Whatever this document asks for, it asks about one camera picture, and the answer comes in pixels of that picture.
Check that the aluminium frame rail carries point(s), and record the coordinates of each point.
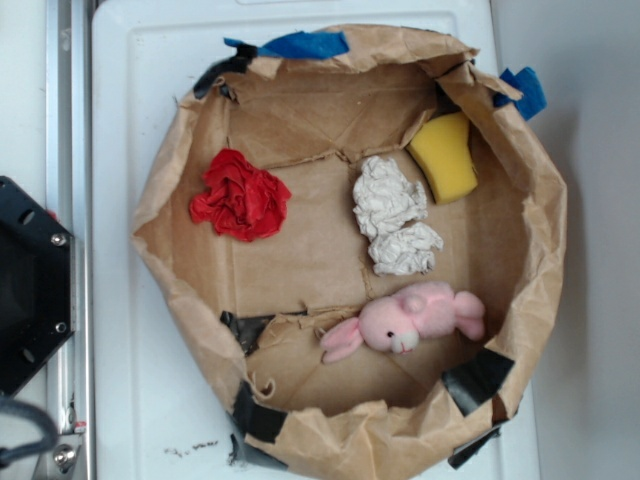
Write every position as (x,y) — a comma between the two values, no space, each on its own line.
(68,186)

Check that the white plastic tray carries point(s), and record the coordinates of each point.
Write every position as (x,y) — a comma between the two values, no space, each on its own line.
(155,416)

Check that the crumpled white paper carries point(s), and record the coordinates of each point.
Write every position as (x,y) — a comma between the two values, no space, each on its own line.
(389,210)

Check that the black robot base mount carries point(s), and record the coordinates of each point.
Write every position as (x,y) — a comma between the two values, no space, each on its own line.
(36,277)

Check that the brown paper bag bin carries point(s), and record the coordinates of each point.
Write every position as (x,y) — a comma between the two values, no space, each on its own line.
(251,313)

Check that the metal corner bracket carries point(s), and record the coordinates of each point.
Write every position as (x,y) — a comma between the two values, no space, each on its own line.
(66,461)

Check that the pink plush bunny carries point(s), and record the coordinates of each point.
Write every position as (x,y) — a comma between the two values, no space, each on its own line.
(397,323)

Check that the blue tape top left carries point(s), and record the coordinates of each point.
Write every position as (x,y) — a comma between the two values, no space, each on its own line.
(299,45)

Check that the blue tape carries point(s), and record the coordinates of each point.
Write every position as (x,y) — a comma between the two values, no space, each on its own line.
(533,100)
(299,45)

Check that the yellow sponge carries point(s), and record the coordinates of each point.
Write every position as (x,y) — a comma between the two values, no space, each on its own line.
(441,150)

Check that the blue tape top right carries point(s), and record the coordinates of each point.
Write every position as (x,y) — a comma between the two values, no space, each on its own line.
(533,100)

